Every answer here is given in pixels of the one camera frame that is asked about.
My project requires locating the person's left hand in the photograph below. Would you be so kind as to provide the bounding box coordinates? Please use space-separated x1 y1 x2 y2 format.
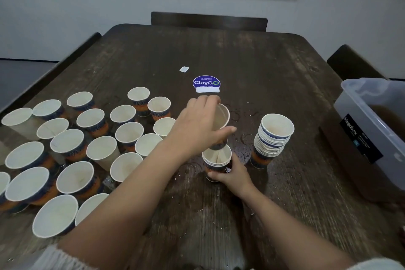
166 94 238 163

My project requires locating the person's right hand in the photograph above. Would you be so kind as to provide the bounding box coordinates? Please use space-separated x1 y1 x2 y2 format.
205 153 257 199

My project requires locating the white rimmed paper cup stack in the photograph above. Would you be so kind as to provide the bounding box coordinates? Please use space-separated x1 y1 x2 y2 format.
201 143 234 182

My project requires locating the patterned paper cup stack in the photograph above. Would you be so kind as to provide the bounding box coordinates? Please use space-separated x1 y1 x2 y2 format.
250 113 296 169

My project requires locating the group of paper cups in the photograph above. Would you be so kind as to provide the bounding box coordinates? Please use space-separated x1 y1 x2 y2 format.
0 86 177 239

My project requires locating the clear plastic storage bin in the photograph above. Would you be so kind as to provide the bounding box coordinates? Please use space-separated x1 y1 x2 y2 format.
319 77 405 203

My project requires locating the person's right forearm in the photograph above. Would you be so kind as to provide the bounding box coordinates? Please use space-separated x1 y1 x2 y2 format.
243 187 405 270

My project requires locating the person's left forearm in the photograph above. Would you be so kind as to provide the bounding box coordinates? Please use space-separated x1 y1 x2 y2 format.
25 146 191 270

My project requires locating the round blue sticker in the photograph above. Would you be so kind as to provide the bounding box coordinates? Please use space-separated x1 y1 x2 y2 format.
192 75 222 93

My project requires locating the dark wooden table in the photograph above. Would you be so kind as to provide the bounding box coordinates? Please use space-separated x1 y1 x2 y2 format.
0 24 405 270

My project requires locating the dark wooden chair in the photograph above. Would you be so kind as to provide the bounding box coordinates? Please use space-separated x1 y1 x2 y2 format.
327 44 387 81
150 11 269 32

